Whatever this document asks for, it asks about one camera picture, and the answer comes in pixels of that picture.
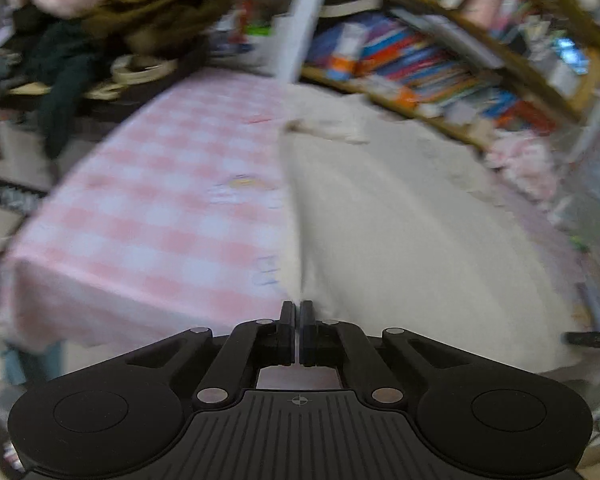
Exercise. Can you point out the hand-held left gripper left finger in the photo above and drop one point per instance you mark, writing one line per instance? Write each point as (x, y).
(287, 330)

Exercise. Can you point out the row of colourful books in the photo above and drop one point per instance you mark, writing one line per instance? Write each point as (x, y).
(420, 65)

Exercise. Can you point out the white pink plush bunny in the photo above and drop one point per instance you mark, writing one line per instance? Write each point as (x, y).
(520, 165)

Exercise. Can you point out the wooden bookshelf with white frame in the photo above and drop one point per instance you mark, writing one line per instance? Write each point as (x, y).
(300, 20)

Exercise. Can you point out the tablet with lit screen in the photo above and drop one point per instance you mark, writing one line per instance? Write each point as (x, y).
(570, 52)

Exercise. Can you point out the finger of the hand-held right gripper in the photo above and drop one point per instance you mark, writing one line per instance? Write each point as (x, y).
(595, 340)

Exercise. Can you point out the pink checked cartoon table mat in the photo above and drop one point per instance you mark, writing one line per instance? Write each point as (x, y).
(155, 210)

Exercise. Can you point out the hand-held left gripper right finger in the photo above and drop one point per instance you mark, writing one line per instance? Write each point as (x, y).
(306, 330)

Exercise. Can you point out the cream printed t-shirt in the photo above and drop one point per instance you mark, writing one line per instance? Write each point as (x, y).
(405, 235)

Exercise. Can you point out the tall orange blue carton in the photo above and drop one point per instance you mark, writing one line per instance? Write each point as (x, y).
(347, 50)

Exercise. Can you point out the olive green cloth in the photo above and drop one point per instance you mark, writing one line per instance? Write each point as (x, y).
(165, 10)

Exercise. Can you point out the black box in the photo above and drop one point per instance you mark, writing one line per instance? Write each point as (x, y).
(110, 110)

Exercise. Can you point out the dark green cloth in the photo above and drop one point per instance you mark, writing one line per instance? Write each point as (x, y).
(65, 85)

